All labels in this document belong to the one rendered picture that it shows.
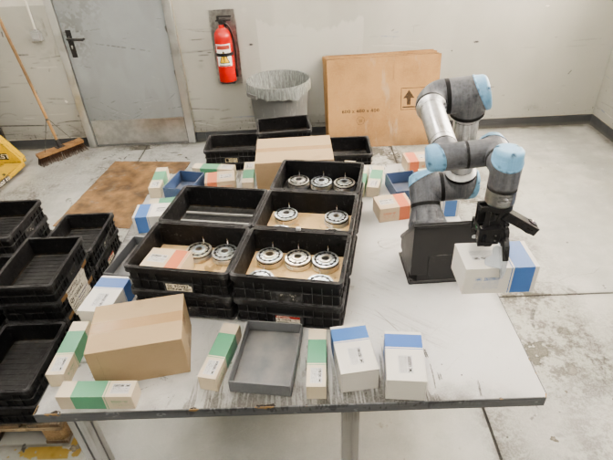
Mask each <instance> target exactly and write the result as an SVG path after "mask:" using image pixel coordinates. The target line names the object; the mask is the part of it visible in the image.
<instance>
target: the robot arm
mask: <svg viewBox="0 0 613 460"><path fill-rule="evenodd" d="M492 106H493V98H492V91H491V85H490V82H489V79H488V78H487V76H485V75H484V74H481V75H474V74H472V75H471V76H463V77H456V78H441V79H437V80H434V81H433V82H431V83H430V84H428V85H427V86H426V87H425V88H424V89H423V90H422V91H421V92H420V94H419V96H418V98H417V99H416V104H415V109H416V112H417V115H418V117H419V118H420V119H421V120H422V123H423V127H424V129H425V133H426V136H427V140H428V143H429V145H427V146H426V147H425V163H426V169H424V170H421V171H418V172H415V173H413V174H412V175H411V176H410V177H409V191H410V209H411V212H410V220H409V223H408V228H410V227H411V226H412V225H413V224H427V223H442V222H447V220H446V218H445V216H444V214H443V211H442V209H441V202H444V201H455V200H468V199H473V198H475V197H476V196H477V195H478V193H479V191H480V186H481V185H480V182H481V176H480V173H479V171H478V170H477V169H476V168H481V167H487V169H488V170H489V176H488V182H487V186H486V191H485V197H484V201H477V206H476V212H475V216H473V219H472V224H471V230H470V232H475V233H476V235H473V236H472V238H474V239H475V242H476V244H477V246H492V245H497V244H498V243H500V245H499V246H494V247H493V251H492V254H491V255H490V256H488V257H487V258H485V260H484V263H485V265H486V266H488V267H495V268H499V278H503V276H504V273H505V271H506V268H507V264H508V260H509V253H510V241H509V235H510V229H509V227H508V226H509V225H510V224H511V225H514V226H516V227H518V228H519V229H521V230H523V231H524V232H526V233H527V234H529V235H532V236H534V235H535V234H536V233H537V232H538V231H539V230H540V229H539V228H538V226H537V223H536V222H535V221H533V220H532V219H530V218H529V219H528V218H527V217H525V216H523V215H521V214H519V213H517V212H516V211H514V210H513V207H514V203H515V199H516V195H517V191H518V186H519V183H520V179H521V174H522V170H523V168H524V165H525V150H524V149H523V148H522V147H519V145H517V144H513V143H509V141H508V140H507V139H506V138H505V137H504V136H503V135H502V134H501V133H499V132H494V131H492V132H488V133H486V134H484V135H483V136H482V137H481V138H480V140H477V132H478V125H479V120H481V119H482V118H483V116H484V113H485V111H486V110H490V109H491V108H492ZM447 114H450V117H451V118H452V119H453V125H451V124H450V121H449V119H448V116H447ZM473 221H474V222H475V223H476V226H475V228H473Z"/></svg>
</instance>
